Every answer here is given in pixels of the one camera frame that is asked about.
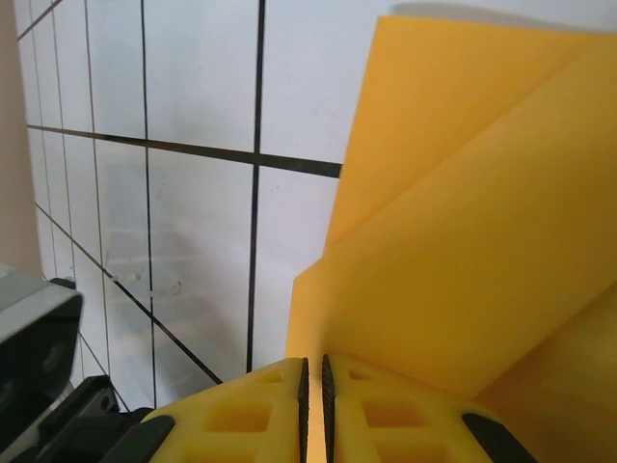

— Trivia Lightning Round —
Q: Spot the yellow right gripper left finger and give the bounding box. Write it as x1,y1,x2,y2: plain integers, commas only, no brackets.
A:
103,356,310,463

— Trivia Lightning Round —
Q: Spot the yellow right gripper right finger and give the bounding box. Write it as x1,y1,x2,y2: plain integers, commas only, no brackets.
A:
320,353,539,463

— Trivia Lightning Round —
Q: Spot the yellow cloth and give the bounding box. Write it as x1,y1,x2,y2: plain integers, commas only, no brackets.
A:
283,14,617,463

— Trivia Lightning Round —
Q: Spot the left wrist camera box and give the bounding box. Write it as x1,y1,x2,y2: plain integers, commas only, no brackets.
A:
0,262,84,438

